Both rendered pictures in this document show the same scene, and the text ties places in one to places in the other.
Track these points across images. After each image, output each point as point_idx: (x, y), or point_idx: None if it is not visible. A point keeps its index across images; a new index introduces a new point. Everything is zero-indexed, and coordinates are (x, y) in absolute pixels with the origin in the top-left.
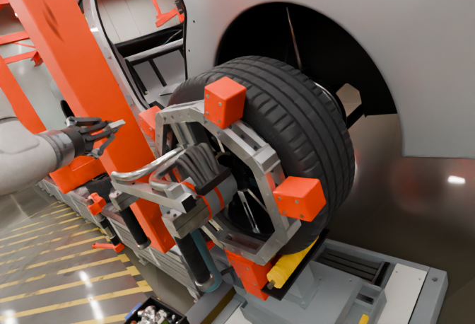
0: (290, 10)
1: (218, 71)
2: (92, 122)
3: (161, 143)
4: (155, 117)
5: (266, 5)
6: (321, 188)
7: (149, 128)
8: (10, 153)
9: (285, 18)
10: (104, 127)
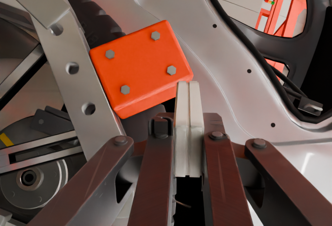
0: (186, 200)
1: None
2: (268, 212)
3: (62, 89)
4: (151, 101)
5: (204, 225)
6: None
7: (129, 89)
8: None
9: (183, 186)
10: (202, 146)
